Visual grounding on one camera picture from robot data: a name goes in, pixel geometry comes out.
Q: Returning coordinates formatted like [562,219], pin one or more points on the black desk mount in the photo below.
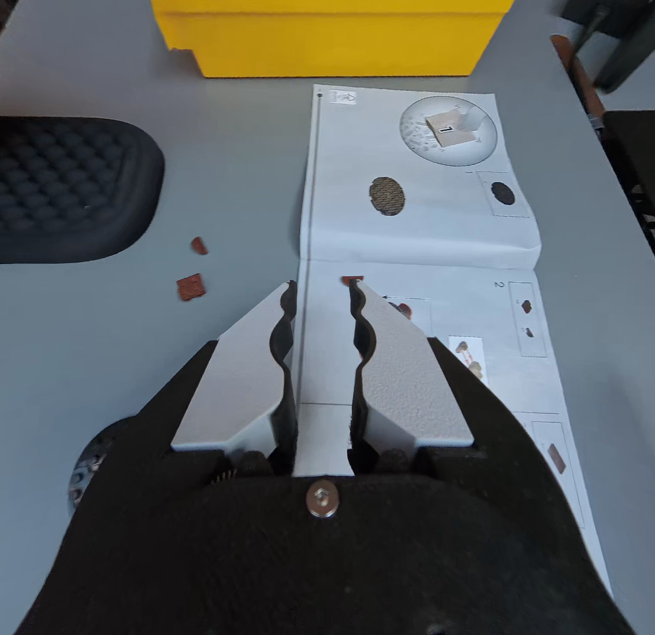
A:
[619,36]

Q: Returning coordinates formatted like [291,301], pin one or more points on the reddish brown brick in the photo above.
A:
[352,280]

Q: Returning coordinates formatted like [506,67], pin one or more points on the small brown rounded brick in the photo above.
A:
[199,246]

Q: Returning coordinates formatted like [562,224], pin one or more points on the clear container with small bricks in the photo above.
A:
[84,471]

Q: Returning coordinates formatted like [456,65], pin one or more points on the yellow plastic bin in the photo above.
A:
[332,31]

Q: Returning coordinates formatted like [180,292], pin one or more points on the brown square studded plate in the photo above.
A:
[191,287]

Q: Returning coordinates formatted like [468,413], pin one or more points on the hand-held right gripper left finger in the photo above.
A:
[235,389]

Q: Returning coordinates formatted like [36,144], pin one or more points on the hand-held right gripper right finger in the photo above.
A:
[409,389]

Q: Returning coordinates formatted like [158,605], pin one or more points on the brick building instruction booklet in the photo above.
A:
[440,236]

